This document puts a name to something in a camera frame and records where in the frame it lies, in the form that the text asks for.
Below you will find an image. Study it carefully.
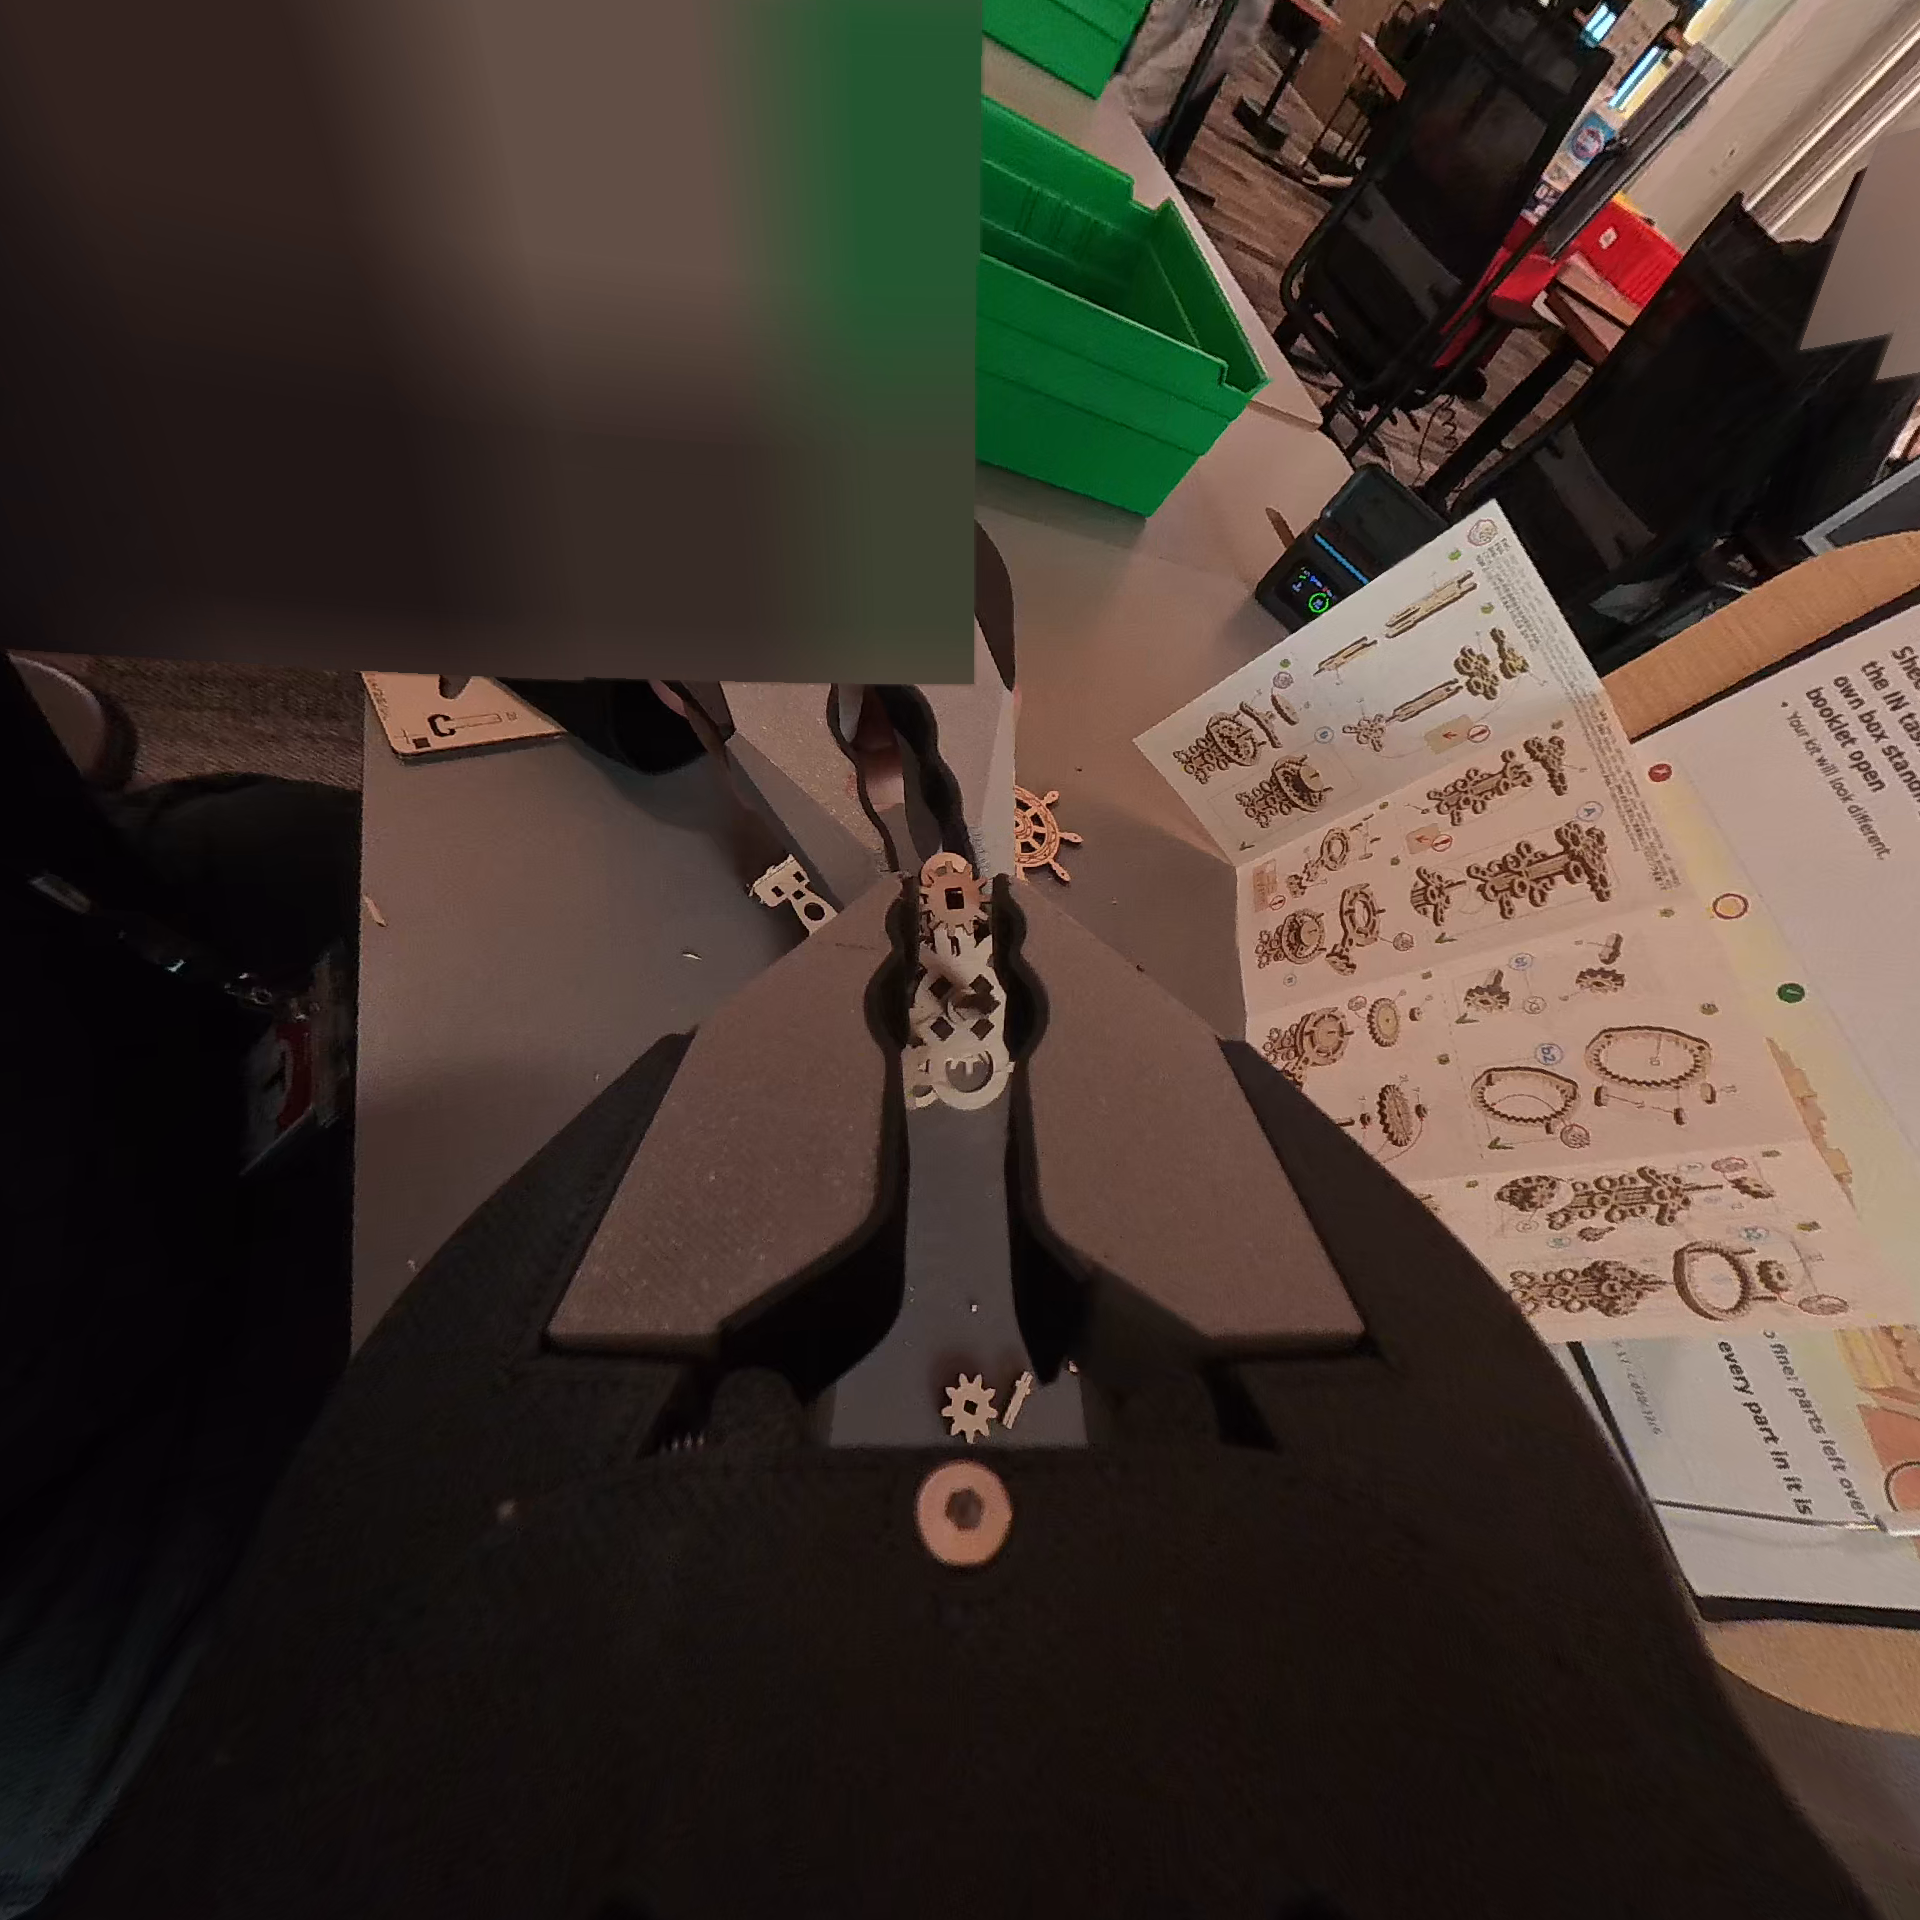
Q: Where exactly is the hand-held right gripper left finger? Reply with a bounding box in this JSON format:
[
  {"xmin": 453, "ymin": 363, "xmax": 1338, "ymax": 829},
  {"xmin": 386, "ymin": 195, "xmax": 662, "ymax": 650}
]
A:
[{"xmin": 548, "ymin": 877, "xmax": 918, "ymax": 1393}]

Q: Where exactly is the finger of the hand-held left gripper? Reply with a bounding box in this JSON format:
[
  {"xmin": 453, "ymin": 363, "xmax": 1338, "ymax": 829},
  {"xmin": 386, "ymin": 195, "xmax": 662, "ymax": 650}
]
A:
[
  {"xmin": 897, "ymin": 683, "xmax": 1025, "ymax": 880},
  {"xmin": 723, "ymin": 683, "xmax": 911, "ymax": 921}
]

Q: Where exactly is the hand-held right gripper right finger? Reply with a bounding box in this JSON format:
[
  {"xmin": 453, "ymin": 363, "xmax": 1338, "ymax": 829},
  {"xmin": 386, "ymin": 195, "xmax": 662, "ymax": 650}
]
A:
[{"xmin": 1002, "ymin": 877, "xmax": 1367, "ymax": 1377}]

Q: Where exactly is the wooden gear plate part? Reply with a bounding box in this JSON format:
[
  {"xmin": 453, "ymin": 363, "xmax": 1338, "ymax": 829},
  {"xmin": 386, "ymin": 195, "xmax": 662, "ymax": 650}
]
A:
[{"xmin": 899, "ymin": 851, "xmax": 1020, "ymax": 1114}]

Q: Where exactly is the wooden ship wheel part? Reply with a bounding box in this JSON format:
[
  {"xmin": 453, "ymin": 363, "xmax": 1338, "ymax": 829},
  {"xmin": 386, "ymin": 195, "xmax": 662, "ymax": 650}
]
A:
[{"xmin": 1007, "ymin": 787, "xmax": 1083, "ymax": 884}]

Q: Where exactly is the pale wooden holed part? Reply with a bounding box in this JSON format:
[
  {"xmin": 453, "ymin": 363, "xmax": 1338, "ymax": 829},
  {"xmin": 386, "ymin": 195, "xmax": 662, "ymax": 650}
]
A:
[{"xmin": 748, "ymin": 853, "xmax": 838, "ymax": 936}]

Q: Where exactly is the green plastic bin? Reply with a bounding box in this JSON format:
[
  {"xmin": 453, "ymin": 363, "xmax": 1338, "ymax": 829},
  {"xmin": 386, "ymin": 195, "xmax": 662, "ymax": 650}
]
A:
[
  {"xmin": 977, "ymin": 97, "xmax": 1270, "ymax": 427},
  {"xmin": 981, "ymin": 0, "xmax": 1157, "ymax": 101},
  {"xmin": 976, "ymin": 352, "xmax": 1257, "ymax": 520}
]

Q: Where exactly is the wooden lettered card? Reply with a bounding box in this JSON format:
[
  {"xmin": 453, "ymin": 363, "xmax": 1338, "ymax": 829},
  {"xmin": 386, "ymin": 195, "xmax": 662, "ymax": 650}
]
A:
[{"xmin": 360, "ymin": 671, "xmax": 565, "ymax": 759}]

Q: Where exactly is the folded assembly instruction booklet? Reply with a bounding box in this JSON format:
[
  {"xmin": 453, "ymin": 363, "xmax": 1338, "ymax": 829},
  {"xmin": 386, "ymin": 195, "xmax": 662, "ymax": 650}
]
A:
[{"xmin": 1131, "ymin": 499, "xmax": 1871, "ymax": 1347}]

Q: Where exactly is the black power bank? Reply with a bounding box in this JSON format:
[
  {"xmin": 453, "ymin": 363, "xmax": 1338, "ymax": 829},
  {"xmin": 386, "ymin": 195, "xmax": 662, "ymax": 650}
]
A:
[{"xmin": 1255, "ymin": 463, "xmax": 1451, "ymax": 633}]

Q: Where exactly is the person's dark clothing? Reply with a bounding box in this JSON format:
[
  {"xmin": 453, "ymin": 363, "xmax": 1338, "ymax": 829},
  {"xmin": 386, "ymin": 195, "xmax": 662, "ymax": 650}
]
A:
[{"xmin": 0, "ymin": 658, "xmax": 363, "ymax": 1652}]

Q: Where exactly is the printed instruction sheet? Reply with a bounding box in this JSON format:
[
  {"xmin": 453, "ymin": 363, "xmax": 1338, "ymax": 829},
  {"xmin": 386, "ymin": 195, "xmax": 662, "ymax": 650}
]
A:
[{"xmin": 1571, "ymin": 596, "xmax": 1920, "ymax": 1631}]

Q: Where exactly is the black mesh office chair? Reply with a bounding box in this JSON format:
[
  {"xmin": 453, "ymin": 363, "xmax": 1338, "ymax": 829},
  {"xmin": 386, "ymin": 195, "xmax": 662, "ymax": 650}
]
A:
[{"xmin": 1478, "ymin": 193, "xmax": 1920, "ymax": 665}]

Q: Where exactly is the red box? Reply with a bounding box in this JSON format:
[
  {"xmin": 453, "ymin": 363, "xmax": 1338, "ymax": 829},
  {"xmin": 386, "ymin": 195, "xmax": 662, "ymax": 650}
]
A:
[{"xmin": 1527, "ymin": 196, "xmax": 1686, "ymax": 305}]

